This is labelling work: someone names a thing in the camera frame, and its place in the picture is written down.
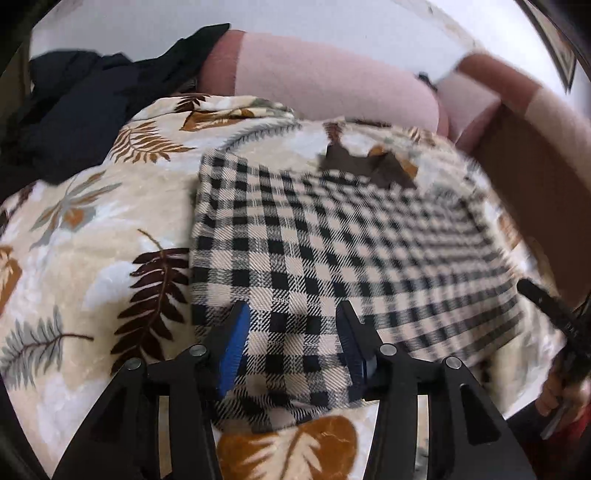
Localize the large pink headboard cushion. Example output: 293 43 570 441
198 30 451 138

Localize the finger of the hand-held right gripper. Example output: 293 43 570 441
516 279 575 335

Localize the person's right hand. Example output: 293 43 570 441
536 368 591 431

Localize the cream leaf-print blanket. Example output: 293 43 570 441
0 95 570 480

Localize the black garment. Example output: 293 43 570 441
128 23 232 100

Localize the brown wooden board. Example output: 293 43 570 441
475 104 591 308

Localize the navy garment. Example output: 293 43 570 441
0 51 137 188

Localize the framed wall picture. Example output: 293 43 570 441
516 0 579 94

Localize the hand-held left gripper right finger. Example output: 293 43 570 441
335 300 539 480

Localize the small pink headboard cushion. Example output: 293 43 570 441
436 53 591 154

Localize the checked shirt with brown collar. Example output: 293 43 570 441
190 137 532 432

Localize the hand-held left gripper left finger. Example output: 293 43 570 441
52 301 254 480

